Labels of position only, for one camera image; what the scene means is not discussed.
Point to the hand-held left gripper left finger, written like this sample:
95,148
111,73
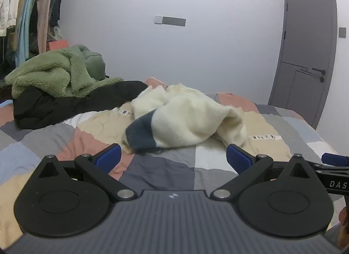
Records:
109,158

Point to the orange box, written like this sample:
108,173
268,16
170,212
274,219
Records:
57,44

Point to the cream sweater with blue stripes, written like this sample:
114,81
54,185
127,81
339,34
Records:
190,117

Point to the black jacket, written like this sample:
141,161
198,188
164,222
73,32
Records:
54,106

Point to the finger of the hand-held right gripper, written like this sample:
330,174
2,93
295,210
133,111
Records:
334,159

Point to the patchwork bed quilt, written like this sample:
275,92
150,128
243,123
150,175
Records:
163,166

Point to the green fleece jacket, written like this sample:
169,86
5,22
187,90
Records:
49,71

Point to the person's right hand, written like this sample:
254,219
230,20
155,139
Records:
344,220

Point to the grey wall switch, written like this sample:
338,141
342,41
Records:
342,32

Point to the grey wall panel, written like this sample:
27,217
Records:
173,21

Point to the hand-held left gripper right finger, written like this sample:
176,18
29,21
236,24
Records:
237,160

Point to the grey door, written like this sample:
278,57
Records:
308,38

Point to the green pillow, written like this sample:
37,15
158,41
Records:
94,64

